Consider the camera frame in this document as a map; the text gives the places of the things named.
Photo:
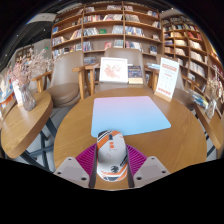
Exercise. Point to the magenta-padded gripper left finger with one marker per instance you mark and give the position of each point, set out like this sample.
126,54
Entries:
71,169

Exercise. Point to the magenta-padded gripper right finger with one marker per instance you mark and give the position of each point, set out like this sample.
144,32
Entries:
151,169

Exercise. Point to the white orange black computer mouse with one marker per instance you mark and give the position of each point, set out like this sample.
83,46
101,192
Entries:
111,156

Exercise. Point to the pink blue gradient mouse pad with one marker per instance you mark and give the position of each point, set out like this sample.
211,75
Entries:
133,113

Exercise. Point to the round wooden side table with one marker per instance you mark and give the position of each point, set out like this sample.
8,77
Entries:
23,126

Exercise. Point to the wooden table with black legs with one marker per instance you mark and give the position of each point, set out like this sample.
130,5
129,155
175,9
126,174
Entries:
211,128

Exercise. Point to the beige wooden-armed armchair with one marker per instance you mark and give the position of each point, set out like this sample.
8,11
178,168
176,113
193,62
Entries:
183,96
65,83
133,56

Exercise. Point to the glass vase with pink flowers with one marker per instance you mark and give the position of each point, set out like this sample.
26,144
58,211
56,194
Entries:
28,98

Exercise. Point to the stack of colourful books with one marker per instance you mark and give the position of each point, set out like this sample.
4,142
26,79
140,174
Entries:
199,99

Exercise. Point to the glass vase with pale flowers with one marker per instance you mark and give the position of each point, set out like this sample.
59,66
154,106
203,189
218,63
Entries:
211,108

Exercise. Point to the white red sign stand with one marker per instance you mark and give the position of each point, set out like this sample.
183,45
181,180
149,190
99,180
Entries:
166,78

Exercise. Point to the small white table sign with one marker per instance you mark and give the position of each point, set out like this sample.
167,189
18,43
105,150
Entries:
16,95

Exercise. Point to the dark cover book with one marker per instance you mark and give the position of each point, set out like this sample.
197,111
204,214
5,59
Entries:
135,74

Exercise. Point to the white framed floral picture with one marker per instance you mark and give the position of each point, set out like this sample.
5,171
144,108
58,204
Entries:
113,70

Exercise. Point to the small distant wooden bookshelf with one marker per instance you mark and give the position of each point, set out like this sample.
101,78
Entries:
24,54

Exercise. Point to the curved wooden bookshelf with books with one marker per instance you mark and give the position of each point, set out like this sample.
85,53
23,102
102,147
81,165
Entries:
190,46

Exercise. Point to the wide wooden bookshelf with books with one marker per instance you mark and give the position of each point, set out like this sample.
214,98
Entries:
106,23

